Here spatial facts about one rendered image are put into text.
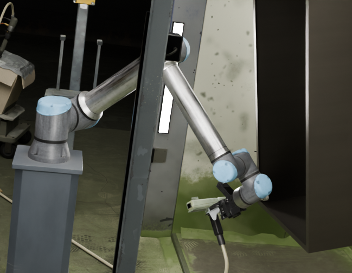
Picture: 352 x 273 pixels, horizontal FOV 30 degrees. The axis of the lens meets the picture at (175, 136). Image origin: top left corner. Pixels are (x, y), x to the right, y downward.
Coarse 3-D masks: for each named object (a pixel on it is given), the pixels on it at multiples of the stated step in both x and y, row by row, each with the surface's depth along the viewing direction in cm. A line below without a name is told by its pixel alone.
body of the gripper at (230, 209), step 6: (222, 204) 285; (228, 204) 284; (234, 204) 279; (222, 210) 286; (228, 210) 283; (234, 210) 281; (240, 210) 278; (222, 216) 285; (228, 216) 282; (234, 216) 287
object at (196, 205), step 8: (192, 200) 288; (200, 200) 290; (208, 200) 293; (216, 200) 296; (264, 200) 317; (192, 208) 287; (200, 208) 288; (208, 208) 292; (216, 216) 293; (216, 224) 291; (216, 232) 290; (224, 240) 290
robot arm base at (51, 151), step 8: (32, 144) 299; (40, 144) 295; (48, 144) 294; (56, 144) 295; (64, 144) 298; (32, 152) 296; (40, 152) 294; (48, 152) 294; (56, 152) 295; (64, 152) 298; (40, 160) 294; (48, 160) 294; (56, 160) 295; (64, 160) 298
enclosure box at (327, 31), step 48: (288, 0) 314; (336, 0) 255; (288, 48) 320; (336, 48) 261; (288, 96) 327; (336, 96) 267; (288, 144) 334; (336, 144) 272; (288, 192) 342; (336, 192) 279; (336, 240) 285
